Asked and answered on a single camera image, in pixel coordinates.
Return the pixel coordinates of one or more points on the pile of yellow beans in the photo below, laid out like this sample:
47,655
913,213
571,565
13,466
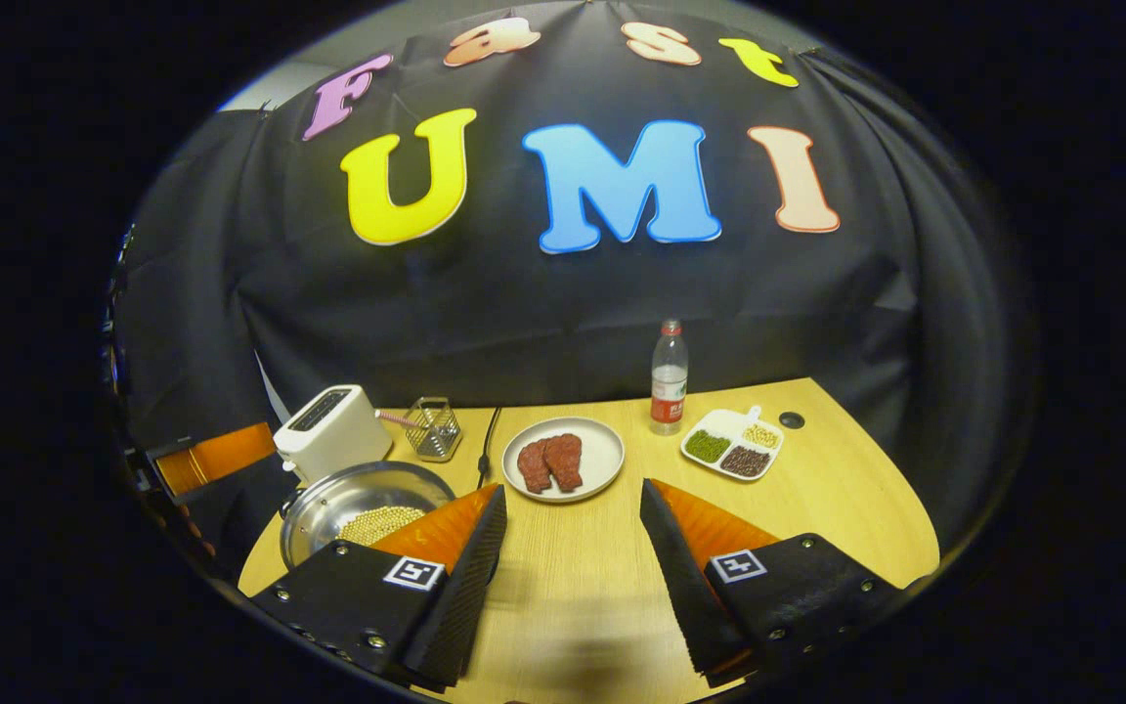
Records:
761,436

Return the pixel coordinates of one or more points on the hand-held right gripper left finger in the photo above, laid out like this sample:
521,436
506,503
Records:
460,606

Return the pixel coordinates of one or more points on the black desk grommet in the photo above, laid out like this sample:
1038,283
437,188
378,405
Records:
792,420

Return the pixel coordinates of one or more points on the pile of green beans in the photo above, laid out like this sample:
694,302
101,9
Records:
708,447

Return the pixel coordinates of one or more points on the round white plate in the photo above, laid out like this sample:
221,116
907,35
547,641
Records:
602,450

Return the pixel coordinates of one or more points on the white divided plate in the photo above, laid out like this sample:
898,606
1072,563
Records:
729,422

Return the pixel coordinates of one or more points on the pile of dark red beans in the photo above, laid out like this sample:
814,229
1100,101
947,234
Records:
745,462

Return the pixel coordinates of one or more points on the clear plastic water bottle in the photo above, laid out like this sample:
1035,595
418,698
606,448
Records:
669,391

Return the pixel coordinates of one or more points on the pile of soybeans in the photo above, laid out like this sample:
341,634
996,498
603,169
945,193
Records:
377,523

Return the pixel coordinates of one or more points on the white toaster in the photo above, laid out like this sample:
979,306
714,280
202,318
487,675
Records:
338,440

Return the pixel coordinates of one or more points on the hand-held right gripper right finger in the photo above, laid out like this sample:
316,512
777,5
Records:
690,596

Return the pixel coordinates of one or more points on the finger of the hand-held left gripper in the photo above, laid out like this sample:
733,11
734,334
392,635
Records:
221,455

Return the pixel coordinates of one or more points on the pink stick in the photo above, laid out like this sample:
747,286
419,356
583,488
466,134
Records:
395,418

